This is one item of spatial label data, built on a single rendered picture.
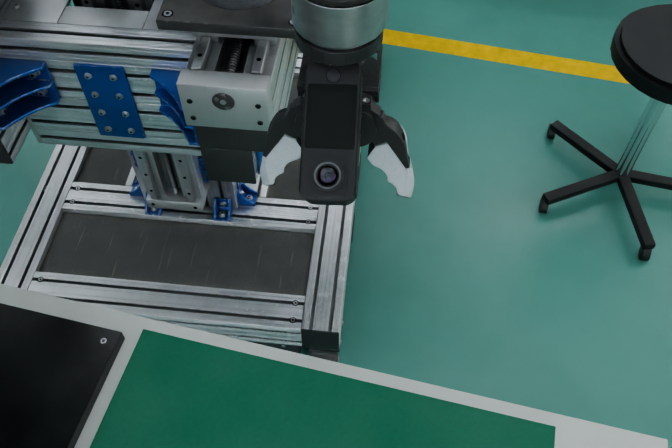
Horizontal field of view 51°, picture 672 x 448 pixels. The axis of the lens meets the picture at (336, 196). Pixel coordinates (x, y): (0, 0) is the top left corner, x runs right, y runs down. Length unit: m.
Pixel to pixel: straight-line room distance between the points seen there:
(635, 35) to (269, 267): 1.08
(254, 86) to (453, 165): 1.29
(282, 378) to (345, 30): 0.63
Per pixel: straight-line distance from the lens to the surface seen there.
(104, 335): 1.10
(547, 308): 2.02
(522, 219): 2.17
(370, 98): 0.60
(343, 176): 0.55
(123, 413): 1.07
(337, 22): 0.52
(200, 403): 1.05
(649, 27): 1.98
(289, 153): 0.65
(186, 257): 1.82
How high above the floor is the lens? 1.71
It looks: 53 degrees down
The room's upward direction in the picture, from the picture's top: straight up
